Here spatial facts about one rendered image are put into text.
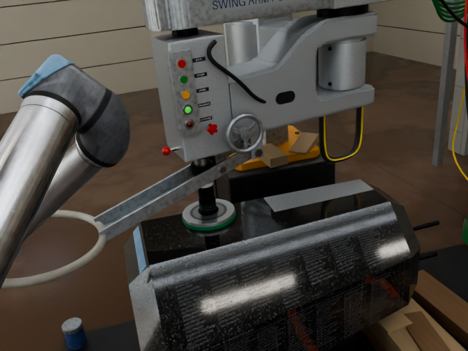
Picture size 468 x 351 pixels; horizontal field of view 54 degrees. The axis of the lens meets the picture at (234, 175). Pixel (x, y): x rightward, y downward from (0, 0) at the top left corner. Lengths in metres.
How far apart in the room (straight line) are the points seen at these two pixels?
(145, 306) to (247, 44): 1.35
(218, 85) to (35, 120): 0.81
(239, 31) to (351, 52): 0.68
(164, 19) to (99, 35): 6.10
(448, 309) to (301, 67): 1.45
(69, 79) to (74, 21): 6.61
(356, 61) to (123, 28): 6.02
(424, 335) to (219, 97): 1.34
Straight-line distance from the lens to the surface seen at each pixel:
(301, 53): 1.74
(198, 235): 1.76
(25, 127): 0.91
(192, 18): 1.53
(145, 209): 1.69
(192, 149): 1.61
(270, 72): 1.69
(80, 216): 1.87
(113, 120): 1.01
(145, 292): 1.66
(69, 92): 0.97
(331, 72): 1.91
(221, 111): 1.62
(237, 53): 2.39
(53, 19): 7.58
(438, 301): 2.60
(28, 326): 2.93
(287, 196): 1.97
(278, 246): 1.72
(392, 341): 2.20
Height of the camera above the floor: 1.72
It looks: 25 degrees down
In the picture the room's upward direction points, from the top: 6 degrees counter-clockwise
